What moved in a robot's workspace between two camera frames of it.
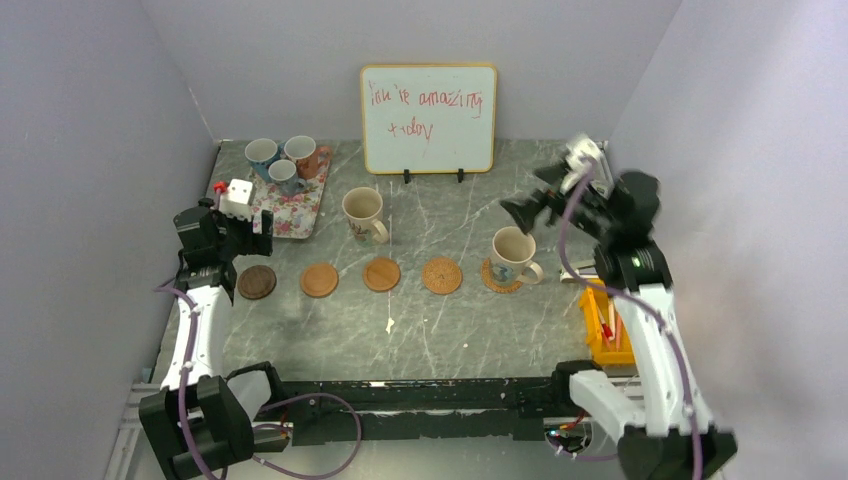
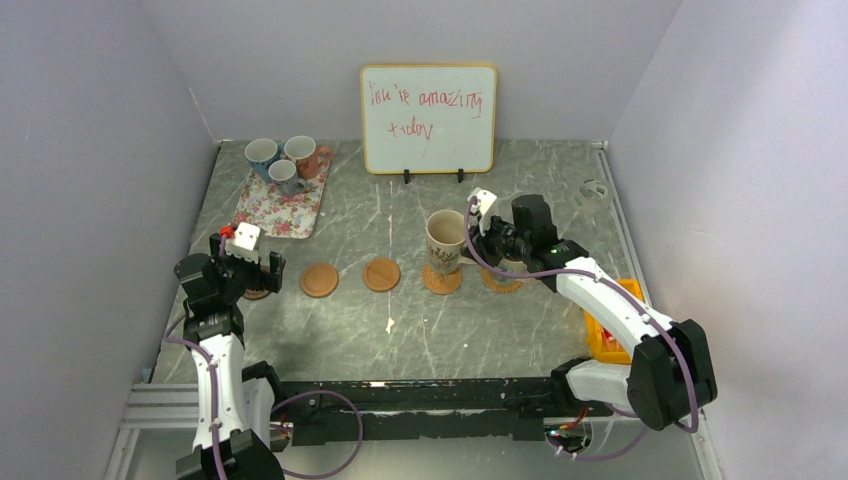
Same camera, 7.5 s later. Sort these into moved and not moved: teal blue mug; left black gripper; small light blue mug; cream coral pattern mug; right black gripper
Moved: left black gripper; right black gripper; cream coral pattern mug
Not moved: teal blue mug; small light blue mug
